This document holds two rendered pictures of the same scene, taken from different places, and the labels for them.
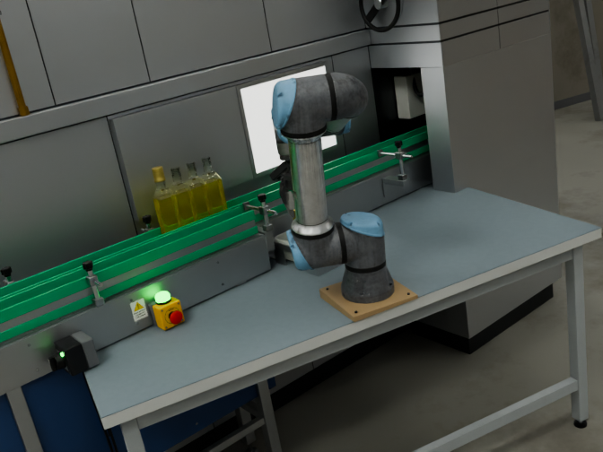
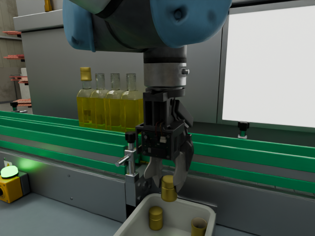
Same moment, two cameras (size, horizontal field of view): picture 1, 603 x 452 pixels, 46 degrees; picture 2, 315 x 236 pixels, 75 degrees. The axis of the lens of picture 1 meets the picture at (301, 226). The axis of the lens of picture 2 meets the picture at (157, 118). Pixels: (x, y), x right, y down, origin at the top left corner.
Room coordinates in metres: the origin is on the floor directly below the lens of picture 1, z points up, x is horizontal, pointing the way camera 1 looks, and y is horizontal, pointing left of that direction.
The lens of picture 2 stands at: (2.00, -0.32, 1.15)
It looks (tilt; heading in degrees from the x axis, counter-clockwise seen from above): 13 degrees down; 60
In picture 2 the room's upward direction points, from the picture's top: straight up
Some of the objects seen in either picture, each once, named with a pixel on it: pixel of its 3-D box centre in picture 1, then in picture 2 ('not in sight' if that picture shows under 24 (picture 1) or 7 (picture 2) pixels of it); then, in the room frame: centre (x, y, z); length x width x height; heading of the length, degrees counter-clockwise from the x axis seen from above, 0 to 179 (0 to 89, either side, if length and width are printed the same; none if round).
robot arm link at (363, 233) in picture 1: (360, 238); not in sight; (1.83, -0.16, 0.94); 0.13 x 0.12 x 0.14; 96
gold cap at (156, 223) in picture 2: not in sight; (155, 217); (2.22, 0.06, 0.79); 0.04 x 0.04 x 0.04
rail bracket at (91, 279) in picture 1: (96, 285); not in sight; (1.80, 0.58, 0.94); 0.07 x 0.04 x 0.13; 36
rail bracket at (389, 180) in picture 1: (397, 169); not in sight; (2.57, -0.39, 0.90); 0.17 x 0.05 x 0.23; 36
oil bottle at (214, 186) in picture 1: (215, 203); (132, 122); (2.25, 0.27, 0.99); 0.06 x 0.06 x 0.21; 35
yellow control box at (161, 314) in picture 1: (167, 313); (11, 186); (1.89, 0.43, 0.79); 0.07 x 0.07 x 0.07; 36
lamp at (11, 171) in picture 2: (162, 297); (9, 171); (1.89, 0.43, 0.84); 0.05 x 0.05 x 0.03
